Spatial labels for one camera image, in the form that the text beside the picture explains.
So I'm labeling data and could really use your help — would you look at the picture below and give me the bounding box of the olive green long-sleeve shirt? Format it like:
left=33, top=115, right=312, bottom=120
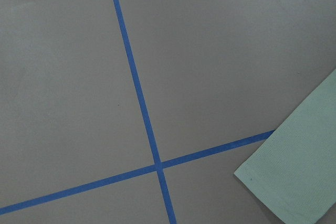
left=235, top=73, right=335, bottom=223

